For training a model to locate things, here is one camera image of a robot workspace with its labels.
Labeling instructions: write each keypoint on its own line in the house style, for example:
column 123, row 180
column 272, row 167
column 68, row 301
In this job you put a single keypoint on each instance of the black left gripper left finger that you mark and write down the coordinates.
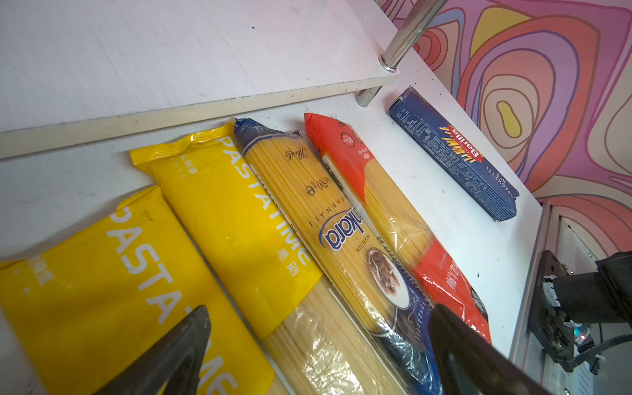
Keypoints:
column 172, row 365

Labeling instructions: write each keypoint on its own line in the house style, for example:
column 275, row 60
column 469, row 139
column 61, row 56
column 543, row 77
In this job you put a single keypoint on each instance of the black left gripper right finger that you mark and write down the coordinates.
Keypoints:
column 468, row 364

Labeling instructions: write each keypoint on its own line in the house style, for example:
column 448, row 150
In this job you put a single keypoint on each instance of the red spaghetti bag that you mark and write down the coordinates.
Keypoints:
column 395, row 219

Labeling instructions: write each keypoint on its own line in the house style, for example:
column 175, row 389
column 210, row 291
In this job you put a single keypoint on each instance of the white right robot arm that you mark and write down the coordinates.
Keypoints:
column 601, row 297

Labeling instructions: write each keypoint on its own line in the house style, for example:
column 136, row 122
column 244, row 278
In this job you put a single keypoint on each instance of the white two-tier shelf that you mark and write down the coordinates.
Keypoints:
column 77, row 72

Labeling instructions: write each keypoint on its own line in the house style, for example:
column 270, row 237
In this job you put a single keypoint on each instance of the blue Ankara spaghetti bag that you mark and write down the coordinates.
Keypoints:
column 385, row 299

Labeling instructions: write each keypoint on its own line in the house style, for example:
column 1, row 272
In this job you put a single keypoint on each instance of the yellow Pastatime bag leftmost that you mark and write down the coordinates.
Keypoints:
column 87, row 308

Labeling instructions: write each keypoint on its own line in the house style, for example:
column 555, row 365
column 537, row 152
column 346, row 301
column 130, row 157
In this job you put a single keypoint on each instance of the yellow pastatime bag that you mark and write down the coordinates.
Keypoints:
column 87, row 308
column 275, row 282

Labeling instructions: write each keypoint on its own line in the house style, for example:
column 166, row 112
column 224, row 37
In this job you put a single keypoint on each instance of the blue Barilla spaghetti box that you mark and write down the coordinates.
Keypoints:
column 455, row 154

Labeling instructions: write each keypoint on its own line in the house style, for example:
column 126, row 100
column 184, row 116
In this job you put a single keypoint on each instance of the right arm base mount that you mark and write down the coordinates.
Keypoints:
column 561, row 338

